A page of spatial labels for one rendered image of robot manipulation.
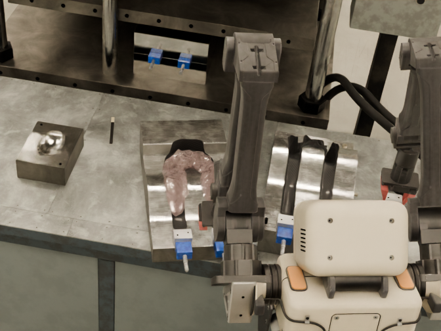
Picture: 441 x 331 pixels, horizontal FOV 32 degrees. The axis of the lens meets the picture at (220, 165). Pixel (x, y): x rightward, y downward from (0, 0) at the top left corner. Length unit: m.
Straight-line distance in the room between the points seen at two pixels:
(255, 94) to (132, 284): 1.06
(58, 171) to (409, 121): 1.03
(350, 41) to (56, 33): 2.25
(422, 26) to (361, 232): 1.35
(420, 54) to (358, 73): 2.87
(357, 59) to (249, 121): 3.21
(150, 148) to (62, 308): 0.60
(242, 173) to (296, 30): 1.26
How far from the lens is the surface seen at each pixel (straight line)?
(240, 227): 1.63
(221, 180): 1.72
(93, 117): 2.65
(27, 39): 3.09
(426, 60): 1.68
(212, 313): 2.42
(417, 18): 2.75
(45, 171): 2.37
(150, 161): 2.36
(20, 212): 2.31
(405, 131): 2.03
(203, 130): 2.43
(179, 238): 2.11
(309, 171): 2.34
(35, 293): 2.55
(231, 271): 1.60
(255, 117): 1.50
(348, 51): 4.74
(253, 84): 1.47
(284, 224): 2.15
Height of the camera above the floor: 2.40
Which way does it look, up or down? 40 degrees down
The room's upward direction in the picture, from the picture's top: 7 degrees clockwise
